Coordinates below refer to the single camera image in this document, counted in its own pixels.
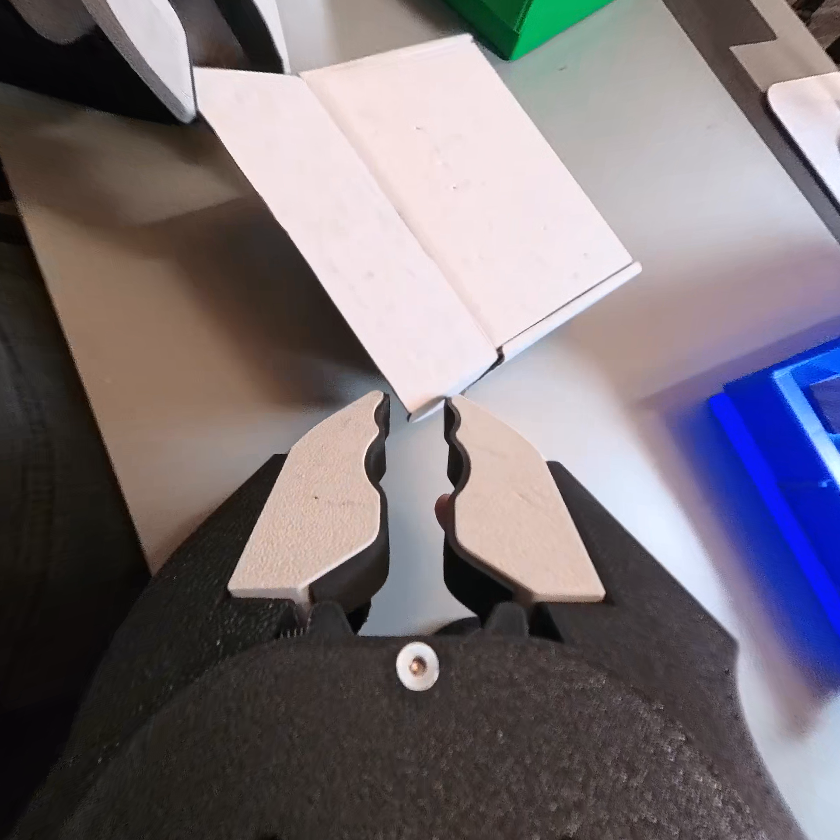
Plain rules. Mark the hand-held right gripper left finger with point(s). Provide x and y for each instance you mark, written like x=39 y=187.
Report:
x=315 y=518

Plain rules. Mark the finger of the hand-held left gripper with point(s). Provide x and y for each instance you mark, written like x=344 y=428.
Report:
x=151 y=46
x=270 y=26

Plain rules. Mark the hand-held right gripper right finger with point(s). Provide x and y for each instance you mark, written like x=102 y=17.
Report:
x=518 y=518

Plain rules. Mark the white cardboard mailer box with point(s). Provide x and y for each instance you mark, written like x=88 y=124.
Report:
x=459 y=197

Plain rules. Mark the green plastic bin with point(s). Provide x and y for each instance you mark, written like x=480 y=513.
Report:
x=525 y=26

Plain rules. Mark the blue plastic bin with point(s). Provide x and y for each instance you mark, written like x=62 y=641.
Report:
x=774 y=459

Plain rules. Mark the grey desk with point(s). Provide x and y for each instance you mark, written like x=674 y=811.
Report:
x=197 y=295

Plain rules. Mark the person's right hand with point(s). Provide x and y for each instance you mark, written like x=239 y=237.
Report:
x=443 y=513

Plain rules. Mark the person's dark clothing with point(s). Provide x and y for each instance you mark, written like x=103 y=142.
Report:
x=46 y=459

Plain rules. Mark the wooden board document stand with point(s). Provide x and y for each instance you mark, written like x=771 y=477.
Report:
x=814 y=131

